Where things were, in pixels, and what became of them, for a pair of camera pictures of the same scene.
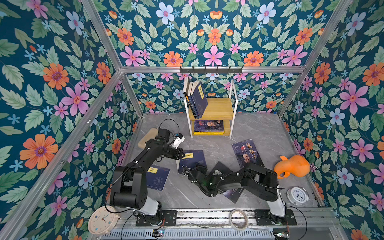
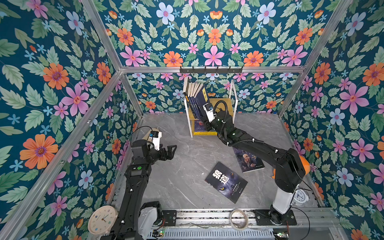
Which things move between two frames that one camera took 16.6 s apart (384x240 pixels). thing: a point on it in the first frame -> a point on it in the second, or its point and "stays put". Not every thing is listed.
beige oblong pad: [152, 133] stays put
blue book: [191, 158] -> [198, 86]
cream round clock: [101, 221] stays put
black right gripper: [201, 168] -> [207, 125]
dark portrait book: [246, 152] stays put
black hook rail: [211, 70] stays put
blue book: [157, 177] -> [202, 98]
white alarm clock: [297, 195] stays put
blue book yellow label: [199, 97] stays put
